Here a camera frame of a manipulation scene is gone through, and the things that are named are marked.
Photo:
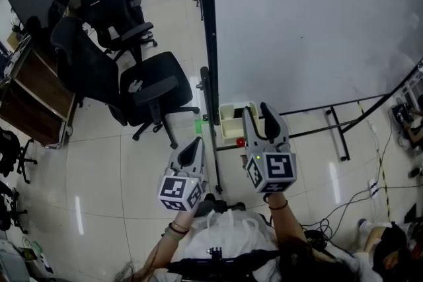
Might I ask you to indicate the cream whiteboard box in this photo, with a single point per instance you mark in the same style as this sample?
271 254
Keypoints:
231 128

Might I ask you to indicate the black chest camera mount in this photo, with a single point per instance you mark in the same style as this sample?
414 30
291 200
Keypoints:
224 262

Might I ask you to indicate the brown wooden desk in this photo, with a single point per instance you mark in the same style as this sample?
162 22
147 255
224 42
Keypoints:
36 99

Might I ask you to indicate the white plastic bag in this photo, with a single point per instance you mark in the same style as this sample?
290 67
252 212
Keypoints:
231 234

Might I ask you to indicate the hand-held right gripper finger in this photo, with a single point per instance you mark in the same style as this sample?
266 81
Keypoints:
276 128
249 128

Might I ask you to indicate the large black office chair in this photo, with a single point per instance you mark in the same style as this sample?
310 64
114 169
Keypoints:
99 76

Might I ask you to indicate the green floor tape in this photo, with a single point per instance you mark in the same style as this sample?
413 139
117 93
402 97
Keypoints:
199 127

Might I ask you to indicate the white power strip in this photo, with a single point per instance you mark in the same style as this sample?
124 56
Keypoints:
374 187

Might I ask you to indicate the red round magnet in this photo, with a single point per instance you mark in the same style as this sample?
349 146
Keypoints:
240 142

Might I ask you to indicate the grey object on chair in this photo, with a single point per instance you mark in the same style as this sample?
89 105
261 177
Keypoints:
135 86

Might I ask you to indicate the white storage box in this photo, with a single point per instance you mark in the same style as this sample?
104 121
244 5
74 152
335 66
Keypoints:
13 264

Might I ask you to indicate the black mesh office chair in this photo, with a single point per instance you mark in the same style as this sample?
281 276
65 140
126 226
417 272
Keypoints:
105 13

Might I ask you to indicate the black swivel chair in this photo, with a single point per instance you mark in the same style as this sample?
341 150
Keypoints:
8 208
10 148

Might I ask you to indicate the person's black shoes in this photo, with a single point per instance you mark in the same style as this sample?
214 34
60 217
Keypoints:
215 204

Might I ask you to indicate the person's left forearm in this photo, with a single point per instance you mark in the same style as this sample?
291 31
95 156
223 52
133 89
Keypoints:
165 251

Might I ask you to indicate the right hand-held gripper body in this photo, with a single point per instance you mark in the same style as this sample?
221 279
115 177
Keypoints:
276 168

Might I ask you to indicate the whiteboard on black stand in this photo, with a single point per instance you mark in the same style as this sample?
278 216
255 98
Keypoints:
314 26

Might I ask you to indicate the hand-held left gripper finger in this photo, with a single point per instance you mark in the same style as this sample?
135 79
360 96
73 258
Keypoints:
176 155
200 158

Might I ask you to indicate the black wrist band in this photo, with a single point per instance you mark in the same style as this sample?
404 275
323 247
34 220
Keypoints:
278 207

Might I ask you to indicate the person's right forearm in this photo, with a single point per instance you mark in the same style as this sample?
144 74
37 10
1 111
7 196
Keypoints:
287 228

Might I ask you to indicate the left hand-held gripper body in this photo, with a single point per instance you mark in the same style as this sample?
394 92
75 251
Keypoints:
173 190

